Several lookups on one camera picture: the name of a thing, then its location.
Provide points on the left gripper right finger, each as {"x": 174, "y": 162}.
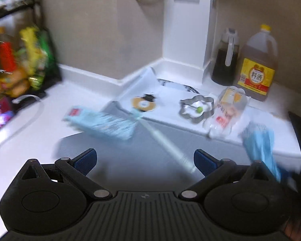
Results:
{"x": 215, "y": 173}

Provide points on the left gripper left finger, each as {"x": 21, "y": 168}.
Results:
{"x": 76, "y": 170}

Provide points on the white plastic straw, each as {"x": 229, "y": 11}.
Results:
{"x": 172, "y": 149}

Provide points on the metal flower cookie cutter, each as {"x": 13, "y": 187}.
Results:
{"x": 196, "y": 109}

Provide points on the white paper sheet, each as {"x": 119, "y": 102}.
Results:
{"x": 168, "y": 94}

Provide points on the light blue carton box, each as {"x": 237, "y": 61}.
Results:
{"x": 98, "y": 123}

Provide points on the grey dish mat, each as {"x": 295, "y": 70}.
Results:
{"x": 140, "y": 164}

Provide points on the orange white food wrapper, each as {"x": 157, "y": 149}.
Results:
{"x": 228, "y": 110}

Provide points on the round orange black sticker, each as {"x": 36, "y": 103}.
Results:
{"x": 144, "y": 103}

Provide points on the dark soy sauce bottle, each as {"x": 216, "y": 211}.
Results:
{"x": 226, "y": 59}

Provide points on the cooking wine jug yellow label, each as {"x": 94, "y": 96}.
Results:
{"x": 257, "y": 64}

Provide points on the yellow green snack bag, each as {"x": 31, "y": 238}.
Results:
{"x": 38, "y": 57}

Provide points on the black wire spice rack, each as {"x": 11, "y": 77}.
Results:
{"x": 16, "y": 15}

